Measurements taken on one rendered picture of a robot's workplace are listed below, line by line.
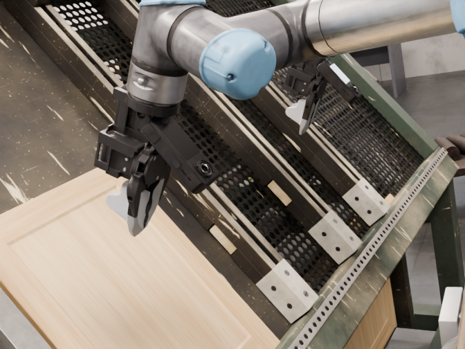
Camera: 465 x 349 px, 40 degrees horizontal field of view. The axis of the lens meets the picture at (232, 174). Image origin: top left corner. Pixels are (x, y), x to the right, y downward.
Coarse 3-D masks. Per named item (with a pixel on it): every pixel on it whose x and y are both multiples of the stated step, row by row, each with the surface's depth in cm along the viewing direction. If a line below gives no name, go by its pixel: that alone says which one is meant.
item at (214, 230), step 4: (212, 228) 154; (216, 228) 153; (212, 232) 154; (216, 232) 154; (220, 232) 153; (216, 236) 154; (220, 236) 153; (224, 236) 153; (220, 240) 154; (224, 240) 153; (228, 240) 153; (224, 244) 154; (228, 244) 153; (232, 244) 152; (228, 248) 153; (232, 248) 153; (236, 248) 152; (232, 252) 153
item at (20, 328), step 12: (0, 288) 110; (0, 300) 108; (0, 312) 107; (12, 312) 108; (0, 324) 106; (12, 324) 107; (24, 324) 108; (0, 336) 106; (12, 336) 106; (24, 336) 107; (36, 336) 108; (0, 348) 107; (12, 348) 105; (24, 348) 106; (36, 348) 107; (48, 348) 108
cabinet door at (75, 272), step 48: (48, 192) 132; (96, 192) 139; (0, 240) 118; (48, 240) 125; (96, 240) 131; (144, 240) 139; (48, 288) 118; (96, 288) 124; (144, 288) 131; (192, 288) 138; (48, 336) 112; (96, 336) 118; (144, 336) 124; (192, 336) 130; (240, 336) 138
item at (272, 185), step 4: (268, 184) 180; (272, 184) 179; (276, 184) 178; (272, 188) 179; (276, 188) 179; (280, 188) 178; (276, 192) 179; (280, 192) 178; (280, 196) 179; (284, 196) 178; (284, 200) 179; (288, 200) 178; (288, 204) 179
